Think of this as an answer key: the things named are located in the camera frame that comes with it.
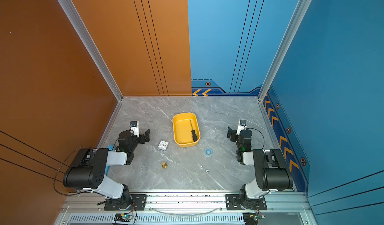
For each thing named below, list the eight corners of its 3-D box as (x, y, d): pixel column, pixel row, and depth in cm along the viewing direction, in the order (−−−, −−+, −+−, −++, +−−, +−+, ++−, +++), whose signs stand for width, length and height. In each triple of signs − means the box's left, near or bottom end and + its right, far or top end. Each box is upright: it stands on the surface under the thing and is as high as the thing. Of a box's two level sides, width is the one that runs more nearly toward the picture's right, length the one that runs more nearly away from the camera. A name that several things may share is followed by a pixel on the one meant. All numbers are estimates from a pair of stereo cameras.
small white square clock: (158, 149, 94) (157, 147, 92) (162, 142, 97) (161, 140, 95) (165, 151, 93) (165, 149, 91) (169, 143, 96) (168, 142, 94)
